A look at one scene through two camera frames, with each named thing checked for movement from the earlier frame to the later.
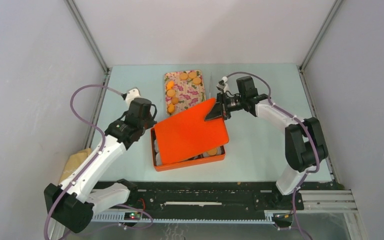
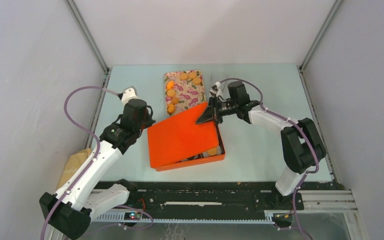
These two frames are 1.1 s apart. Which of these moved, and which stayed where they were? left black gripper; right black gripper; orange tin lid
Moved: orange tin lid; right black gripper
Stayed: left black gripper
